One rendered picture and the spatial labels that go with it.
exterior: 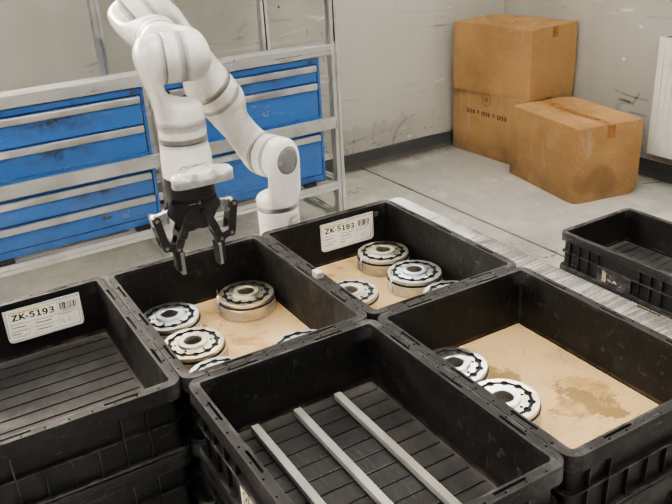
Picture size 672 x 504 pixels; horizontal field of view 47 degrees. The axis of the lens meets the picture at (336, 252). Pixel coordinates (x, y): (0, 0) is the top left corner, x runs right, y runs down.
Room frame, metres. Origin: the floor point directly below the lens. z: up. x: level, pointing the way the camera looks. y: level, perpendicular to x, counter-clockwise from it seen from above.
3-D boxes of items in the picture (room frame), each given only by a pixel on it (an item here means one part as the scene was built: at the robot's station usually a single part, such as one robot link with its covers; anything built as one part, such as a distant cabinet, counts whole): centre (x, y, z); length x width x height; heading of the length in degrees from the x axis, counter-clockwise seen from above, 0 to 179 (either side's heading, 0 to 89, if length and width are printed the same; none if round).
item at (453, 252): (1.26, -0.08, 0.87); 0.40 x 0.30 x 0.11; 29
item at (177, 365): (1.12, 0.18, 0.92); 0.40 x 0.30 x 0.02; 29
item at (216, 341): (1.09, 0.24, 0.86); 0.10 x 0.10 x 0.01
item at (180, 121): (1.10, 0.22, 1.27); 0.09 x 0.07 x 0.15; 109
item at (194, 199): (1.10, 0.21, 1.10); 0.08 x 0.08 x 0.09
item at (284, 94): (3.23, 0.33, 0.60); 0.72 x 0.03 x 0.56; 121
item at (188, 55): (1.13, 0.22, 1.32); 0.14 x 0.09 x 0.07; 19
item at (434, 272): (1.30, -0.14, 0.86); 0.10 x 0.10 x 0.01
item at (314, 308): (1.12, 0.18, 0.87); 0.40 x 0.30 x 0.11; 29
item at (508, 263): (1.26, -0.08, 0.92); 0.40 x 0.30 x 0.02; 29
